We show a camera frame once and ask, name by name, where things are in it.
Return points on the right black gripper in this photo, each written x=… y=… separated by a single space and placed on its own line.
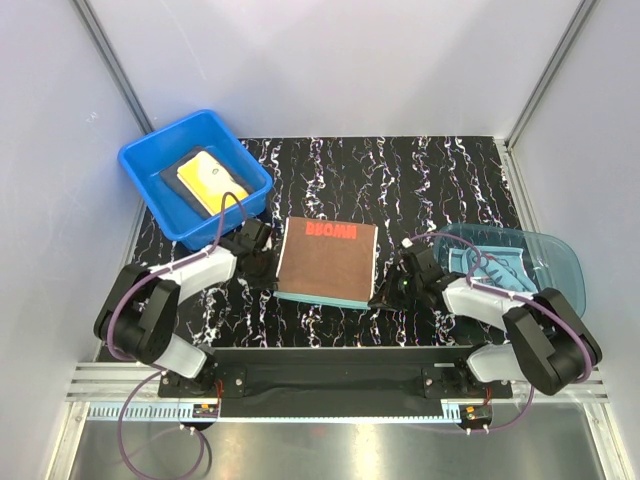
x=386 y=297

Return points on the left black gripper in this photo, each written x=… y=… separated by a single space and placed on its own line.
x=269 y=281

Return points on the brown towel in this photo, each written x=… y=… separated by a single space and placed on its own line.
x=330 y=263

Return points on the blue striped towel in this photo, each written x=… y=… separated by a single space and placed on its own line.
x=501 y=267

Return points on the yellow towel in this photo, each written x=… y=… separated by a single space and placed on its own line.
x=210 y=182

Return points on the dark grey-blue towel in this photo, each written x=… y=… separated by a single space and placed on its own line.
x=169 y=177

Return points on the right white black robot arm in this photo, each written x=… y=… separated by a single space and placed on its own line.
x=547 y=345

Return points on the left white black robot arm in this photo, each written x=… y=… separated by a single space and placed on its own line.
x=138 y=318

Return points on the blue plastic bin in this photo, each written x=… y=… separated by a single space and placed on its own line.
x=145 y=158

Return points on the right small connector board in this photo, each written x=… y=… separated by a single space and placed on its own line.
x=477 y=412

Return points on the small connector board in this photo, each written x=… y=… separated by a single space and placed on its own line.
x=205 y=410
x=477 y=412

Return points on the translucent teal plastic basket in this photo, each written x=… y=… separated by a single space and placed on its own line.
x=549 y=262

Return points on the left small connector board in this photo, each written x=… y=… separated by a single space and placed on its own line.
x=205 y=410

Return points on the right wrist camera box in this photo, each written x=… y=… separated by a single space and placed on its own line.
x=416 y=257

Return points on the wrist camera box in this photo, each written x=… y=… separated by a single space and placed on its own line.
x=257 y=233
x=416 y=257

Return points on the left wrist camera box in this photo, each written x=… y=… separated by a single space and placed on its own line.
x=257 y=233

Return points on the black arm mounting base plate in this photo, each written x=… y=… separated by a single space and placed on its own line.
x=429 y=372

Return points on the aluminium front rail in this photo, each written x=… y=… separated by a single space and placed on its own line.
x=126 y=391

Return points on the left aluminium frame post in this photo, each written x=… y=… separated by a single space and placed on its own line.
x=99 y=38

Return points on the aluminium frame post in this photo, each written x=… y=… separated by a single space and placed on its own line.
x=569 y=37
x=99 y=38

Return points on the right aluminium frame post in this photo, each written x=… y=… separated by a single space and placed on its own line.
x=569 y=37

